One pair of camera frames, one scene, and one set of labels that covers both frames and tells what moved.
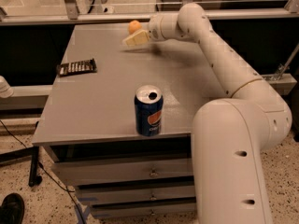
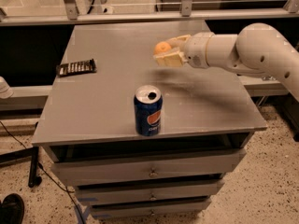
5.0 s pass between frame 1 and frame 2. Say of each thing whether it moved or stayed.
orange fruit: moved
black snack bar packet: stayed
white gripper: moved
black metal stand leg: stayed
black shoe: stayed
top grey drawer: stayed
